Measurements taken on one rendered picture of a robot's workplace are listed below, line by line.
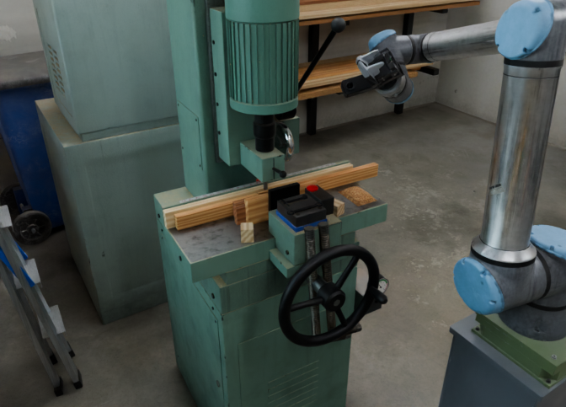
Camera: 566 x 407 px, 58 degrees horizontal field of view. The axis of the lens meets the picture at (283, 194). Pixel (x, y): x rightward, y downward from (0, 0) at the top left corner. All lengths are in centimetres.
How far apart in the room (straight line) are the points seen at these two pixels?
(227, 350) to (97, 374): 94
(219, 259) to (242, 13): 58
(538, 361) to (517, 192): 50
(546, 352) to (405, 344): 93
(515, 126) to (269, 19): 59
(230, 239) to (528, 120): 74
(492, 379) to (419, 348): 75
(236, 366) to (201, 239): 40
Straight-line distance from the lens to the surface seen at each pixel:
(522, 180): 126
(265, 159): 134
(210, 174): 156
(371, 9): 378
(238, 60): 124
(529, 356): 156
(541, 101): 121
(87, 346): 244
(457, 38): 156
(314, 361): 169
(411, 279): 272
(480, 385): 170
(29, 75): 285
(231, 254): 128
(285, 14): 122
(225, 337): 143
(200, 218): 138
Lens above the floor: 162
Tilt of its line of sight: 28 degrees down
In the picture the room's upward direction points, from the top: straight up
